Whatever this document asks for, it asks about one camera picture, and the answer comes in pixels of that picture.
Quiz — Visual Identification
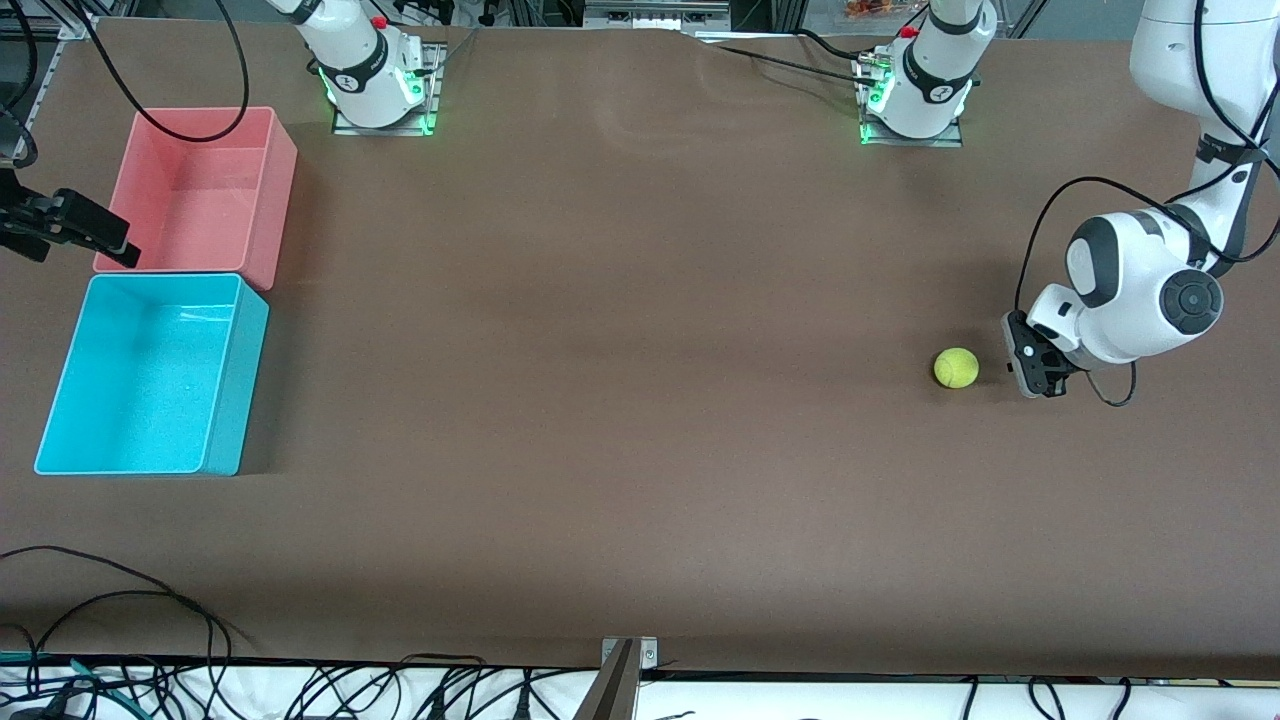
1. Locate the yellow-green tennis ball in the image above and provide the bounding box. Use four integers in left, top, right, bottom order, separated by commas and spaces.
934, 347, 981, 390

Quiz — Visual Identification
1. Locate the pink plastic bin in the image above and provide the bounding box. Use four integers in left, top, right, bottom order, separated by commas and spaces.
93, 106, 299, 292

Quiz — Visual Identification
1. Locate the blue plastic bin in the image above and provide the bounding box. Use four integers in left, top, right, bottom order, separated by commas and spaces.
34, 272, 271, 477

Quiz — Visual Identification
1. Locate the brown table cover sheet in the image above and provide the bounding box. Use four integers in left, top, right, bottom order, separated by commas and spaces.
0, 18, 1280, 681

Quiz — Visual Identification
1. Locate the grey power strip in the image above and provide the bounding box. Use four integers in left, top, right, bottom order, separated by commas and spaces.
583, 0, 733, 31

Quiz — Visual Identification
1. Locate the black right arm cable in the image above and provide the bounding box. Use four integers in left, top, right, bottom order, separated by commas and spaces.
0, 0, 251, 171

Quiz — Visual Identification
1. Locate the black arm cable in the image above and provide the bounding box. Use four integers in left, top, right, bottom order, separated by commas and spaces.
1015, 0, 1280, 407
0, 0, 251, 171

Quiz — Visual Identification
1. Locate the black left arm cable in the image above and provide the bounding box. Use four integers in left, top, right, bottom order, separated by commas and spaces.
1015, 0, 1280, 407

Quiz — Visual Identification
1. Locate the aluminium frame profile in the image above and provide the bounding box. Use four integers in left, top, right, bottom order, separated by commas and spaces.
20, 0, 101, 141

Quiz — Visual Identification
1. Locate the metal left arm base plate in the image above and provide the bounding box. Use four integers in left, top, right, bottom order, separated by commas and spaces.
858, 55, 966, 148

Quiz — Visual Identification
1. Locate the black looped cable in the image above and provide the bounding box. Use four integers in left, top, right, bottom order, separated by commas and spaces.
0, 545, 233, 691
25, 590, 256, 661

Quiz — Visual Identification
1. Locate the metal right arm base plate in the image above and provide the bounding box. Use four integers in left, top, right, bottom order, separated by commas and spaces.
333, 40, 446, 136

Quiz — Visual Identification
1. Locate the short black base cable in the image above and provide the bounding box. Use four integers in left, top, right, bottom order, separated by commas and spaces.
795, 28, 871, 63

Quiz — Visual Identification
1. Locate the long black base cable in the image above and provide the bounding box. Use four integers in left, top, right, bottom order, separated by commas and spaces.
715, 42, 886, 89

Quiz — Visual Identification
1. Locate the teal cable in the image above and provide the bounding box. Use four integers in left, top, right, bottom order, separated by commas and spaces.
0, 652, 131, 706

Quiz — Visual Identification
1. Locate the metal mounting bracket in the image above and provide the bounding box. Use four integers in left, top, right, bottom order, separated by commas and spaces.
600, 636, 661, 673

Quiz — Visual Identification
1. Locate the black cable tangle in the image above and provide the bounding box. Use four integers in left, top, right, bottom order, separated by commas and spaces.
0, 655, 601, 720

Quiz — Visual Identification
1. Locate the grey camera mount bar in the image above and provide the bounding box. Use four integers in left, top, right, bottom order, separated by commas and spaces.
572, 640, 641, 720

